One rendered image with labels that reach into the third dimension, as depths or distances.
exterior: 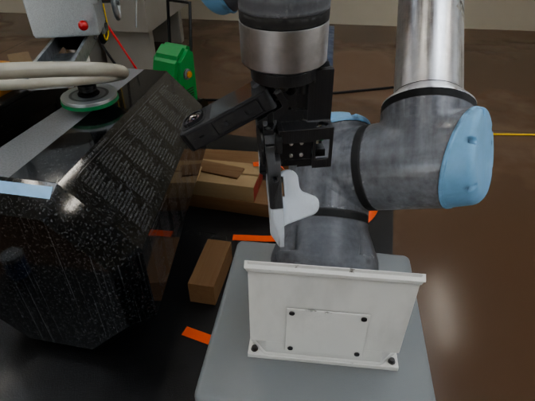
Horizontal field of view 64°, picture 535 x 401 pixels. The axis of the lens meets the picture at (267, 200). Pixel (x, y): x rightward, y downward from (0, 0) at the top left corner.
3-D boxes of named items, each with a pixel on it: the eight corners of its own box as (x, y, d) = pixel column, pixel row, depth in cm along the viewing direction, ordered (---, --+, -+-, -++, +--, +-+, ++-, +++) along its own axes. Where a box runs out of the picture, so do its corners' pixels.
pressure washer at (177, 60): (176, 107, 367) (162, -3, 315) (210, 115, 353) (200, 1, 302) (148, 122, 342) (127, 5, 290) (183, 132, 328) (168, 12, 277)
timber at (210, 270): (215, 305, 191) (213, 287, 184) (189, 301, 193) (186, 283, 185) (232, 258, 215) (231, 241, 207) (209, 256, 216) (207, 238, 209)
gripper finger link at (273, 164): (285, 208, 47) (278, 129, 47) (271, 210, 47) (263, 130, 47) (280, 206, 52) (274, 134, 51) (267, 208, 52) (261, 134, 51)
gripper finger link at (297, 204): (325, 246, 49) (318, 166, 49) (274, 251, 49) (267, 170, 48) (319, 243, 52) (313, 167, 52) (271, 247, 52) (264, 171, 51)
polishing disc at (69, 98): (125, 87, 178) (124, 84, 177) (104, 109, 161) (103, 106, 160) (76, 85, 180) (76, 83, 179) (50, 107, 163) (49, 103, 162)
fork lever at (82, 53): (60, 33, 176) (57, 20, 173) (110, 30, 179) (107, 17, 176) (14, 91, 121) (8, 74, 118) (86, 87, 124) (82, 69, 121)
